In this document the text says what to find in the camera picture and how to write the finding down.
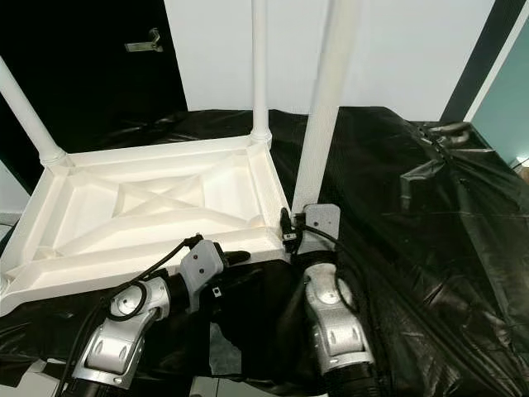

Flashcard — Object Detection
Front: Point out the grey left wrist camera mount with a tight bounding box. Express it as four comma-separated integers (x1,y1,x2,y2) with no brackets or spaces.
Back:
178,240,226,313

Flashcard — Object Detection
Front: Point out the black plastic cover sheet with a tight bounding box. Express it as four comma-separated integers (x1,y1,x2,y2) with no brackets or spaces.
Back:
0,106,529,396

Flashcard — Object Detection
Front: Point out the black window frame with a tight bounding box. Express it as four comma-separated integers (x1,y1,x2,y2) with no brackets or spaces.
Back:
440,0,529,122

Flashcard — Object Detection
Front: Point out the teal glass panel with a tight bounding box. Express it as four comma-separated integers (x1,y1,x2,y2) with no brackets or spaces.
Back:
471,41,529,166

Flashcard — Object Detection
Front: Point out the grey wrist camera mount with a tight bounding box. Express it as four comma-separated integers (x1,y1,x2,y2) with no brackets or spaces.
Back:
178,240,226,313
300,203,341,256

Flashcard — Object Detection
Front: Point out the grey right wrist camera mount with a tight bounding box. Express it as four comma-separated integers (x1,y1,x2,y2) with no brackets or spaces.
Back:
300,203,341,256

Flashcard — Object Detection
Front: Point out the metal door handle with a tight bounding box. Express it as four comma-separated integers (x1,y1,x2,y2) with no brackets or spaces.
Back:
124,27,164,54

